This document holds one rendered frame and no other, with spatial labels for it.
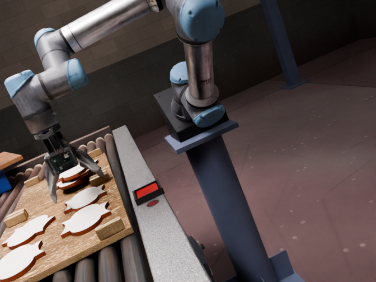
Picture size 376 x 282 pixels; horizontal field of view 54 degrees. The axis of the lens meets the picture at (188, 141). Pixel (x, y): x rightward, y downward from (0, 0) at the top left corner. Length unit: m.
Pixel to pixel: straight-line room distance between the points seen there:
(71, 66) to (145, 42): 5.18
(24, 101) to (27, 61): 5.19
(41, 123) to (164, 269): 0.52
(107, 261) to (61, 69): 0.49
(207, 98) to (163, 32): 4.99
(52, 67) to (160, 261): 0.58
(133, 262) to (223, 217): 0.97
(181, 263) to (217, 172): 0.93
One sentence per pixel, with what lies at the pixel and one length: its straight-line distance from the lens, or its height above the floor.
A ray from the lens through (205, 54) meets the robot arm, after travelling 1.10.
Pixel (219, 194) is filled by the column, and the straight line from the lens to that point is 1.59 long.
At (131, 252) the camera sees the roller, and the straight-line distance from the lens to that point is 0.75.
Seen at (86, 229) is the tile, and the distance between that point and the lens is 0.89.
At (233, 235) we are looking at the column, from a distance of 1.69.
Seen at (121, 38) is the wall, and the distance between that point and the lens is 6.13.
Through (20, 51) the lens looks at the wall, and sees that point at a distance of 6.22.
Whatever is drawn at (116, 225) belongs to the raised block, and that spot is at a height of 0.95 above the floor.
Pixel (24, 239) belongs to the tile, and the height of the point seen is 0.95.
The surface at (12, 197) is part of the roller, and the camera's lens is 1.71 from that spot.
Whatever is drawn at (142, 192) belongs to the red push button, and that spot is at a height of 0.93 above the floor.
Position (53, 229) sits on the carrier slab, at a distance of 1.03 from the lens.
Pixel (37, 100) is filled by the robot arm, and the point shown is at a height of 1.24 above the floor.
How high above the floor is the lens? 1.26
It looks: 15 degrees down
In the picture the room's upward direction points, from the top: 22 degrees counter-clockwise
